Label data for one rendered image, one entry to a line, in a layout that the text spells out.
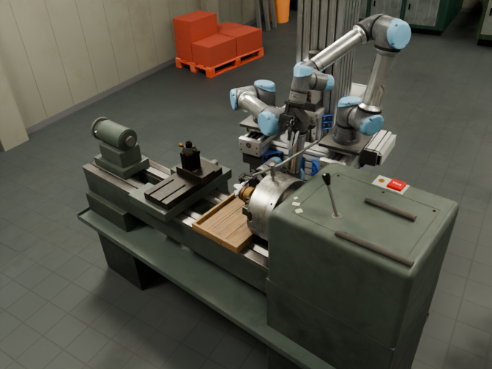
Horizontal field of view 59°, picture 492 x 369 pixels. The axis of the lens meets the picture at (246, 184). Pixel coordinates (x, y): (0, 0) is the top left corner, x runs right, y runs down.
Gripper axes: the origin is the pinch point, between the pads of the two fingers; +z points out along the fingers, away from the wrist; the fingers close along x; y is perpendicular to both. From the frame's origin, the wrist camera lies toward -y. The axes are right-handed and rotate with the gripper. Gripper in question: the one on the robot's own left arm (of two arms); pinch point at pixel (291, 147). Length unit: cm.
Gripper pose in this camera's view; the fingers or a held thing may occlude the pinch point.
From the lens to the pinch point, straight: 196.3
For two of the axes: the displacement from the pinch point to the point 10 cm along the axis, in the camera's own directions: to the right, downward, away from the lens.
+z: -1.8, 9.3, 3.3
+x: -6.1, 1.6, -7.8
